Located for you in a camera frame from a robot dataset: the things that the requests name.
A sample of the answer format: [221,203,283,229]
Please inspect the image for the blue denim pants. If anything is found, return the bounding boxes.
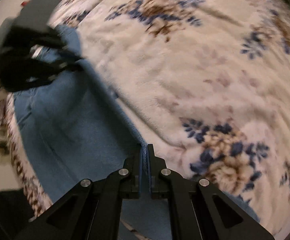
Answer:
[13,24,260,240]

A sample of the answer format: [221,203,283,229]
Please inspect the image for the cream floral fleece blanket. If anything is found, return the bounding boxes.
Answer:
[0,0,290,239]

